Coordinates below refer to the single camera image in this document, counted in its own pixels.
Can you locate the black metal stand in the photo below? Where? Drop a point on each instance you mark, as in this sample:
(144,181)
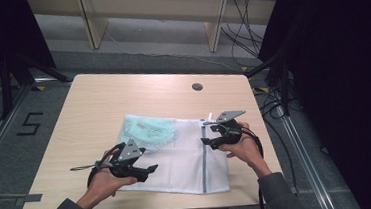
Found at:
(276,74)

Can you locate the black tripod stand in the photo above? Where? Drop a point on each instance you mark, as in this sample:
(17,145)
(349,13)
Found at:
(14,74)

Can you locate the person's right hand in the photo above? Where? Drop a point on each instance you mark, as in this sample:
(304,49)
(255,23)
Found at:
(246,151)

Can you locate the grey tape strip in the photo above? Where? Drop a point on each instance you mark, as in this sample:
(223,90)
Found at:
(29,199)

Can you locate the person's left hand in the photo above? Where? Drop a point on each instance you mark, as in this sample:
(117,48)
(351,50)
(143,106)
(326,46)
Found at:
(108,186)

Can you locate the white mesh laundry bag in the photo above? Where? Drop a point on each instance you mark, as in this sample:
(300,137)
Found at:
(184,161)

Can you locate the mint green garment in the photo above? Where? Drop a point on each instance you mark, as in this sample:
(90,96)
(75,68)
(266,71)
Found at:
(149,132)

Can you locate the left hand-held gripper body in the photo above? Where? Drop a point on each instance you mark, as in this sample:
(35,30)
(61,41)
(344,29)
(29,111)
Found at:
(127,161)

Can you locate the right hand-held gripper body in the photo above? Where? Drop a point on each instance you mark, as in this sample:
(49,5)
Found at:
(228,131)

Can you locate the light wooden desk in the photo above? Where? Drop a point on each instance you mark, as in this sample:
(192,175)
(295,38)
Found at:
(152,10)

